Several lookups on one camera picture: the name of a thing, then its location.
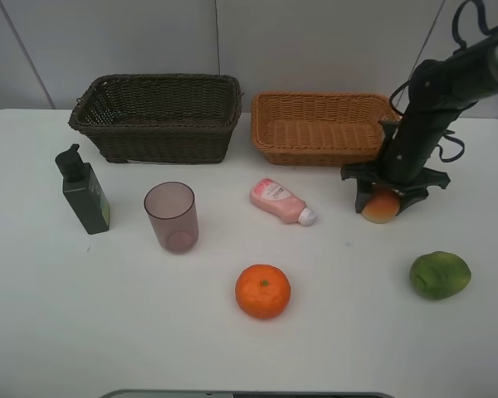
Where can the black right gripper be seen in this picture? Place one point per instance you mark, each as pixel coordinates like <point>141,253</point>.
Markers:
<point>400,163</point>

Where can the red yellow peach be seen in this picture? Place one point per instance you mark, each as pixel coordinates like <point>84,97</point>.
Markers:
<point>383,206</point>

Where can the green lettuce head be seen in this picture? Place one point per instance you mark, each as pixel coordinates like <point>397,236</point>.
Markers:
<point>439,275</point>

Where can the pink squeeze bottle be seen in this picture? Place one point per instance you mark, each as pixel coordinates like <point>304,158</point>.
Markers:
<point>272,197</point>

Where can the orange tangerine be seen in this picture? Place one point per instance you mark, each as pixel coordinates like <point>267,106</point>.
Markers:
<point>262,291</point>

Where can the dark green pump bottle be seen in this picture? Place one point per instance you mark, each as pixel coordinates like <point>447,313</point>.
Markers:
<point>82,190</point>

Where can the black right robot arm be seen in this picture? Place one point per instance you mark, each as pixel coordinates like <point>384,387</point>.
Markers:
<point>439,91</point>

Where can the grey robot base edge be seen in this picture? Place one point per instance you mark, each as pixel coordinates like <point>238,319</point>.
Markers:
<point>182,393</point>

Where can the light brown wicker basket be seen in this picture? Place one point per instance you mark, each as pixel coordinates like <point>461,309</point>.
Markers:
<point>319,129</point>

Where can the translucent pink plastic cup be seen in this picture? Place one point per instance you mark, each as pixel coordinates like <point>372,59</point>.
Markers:
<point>171,209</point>

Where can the dark brown wicker basket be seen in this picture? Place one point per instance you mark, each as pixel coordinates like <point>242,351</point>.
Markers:
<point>160,118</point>

